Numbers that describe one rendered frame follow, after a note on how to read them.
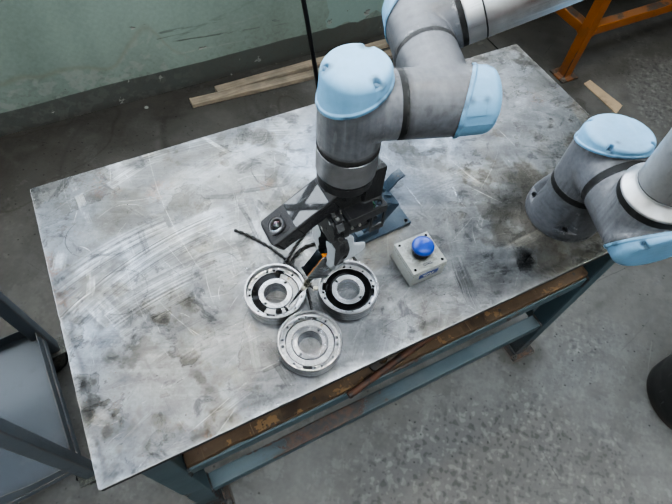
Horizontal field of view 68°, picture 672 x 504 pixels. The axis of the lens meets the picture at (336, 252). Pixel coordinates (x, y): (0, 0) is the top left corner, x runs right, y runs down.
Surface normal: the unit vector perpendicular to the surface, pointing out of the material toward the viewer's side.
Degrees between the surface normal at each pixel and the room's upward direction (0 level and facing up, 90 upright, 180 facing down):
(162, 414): 0
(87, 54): 90
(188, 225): 0
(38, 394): 0
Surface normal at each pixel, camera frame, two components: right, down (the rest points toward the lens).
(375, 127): 0.14, 0.73
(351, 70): 0.05, -0.52
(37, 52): 0.44, 0.77
